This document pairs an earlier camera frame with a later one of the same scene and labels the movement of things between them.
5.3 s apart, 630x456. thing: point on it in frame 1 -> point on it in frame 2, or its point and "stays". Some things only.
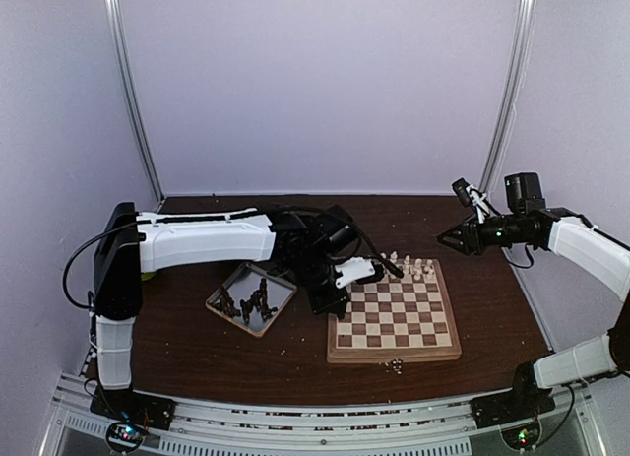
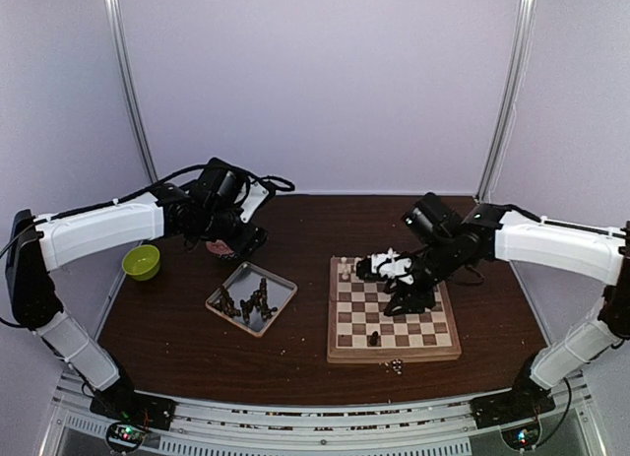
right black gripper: x=470 y=236 -> x=413 y=301
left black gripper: x=330 y=304 -> x=245 y=244
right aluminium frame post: x=515 y=82 stays
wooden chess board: x=405 y=315 stays
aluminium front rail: x=205 y=428 stays
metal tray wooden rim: x=252 y=297 stays
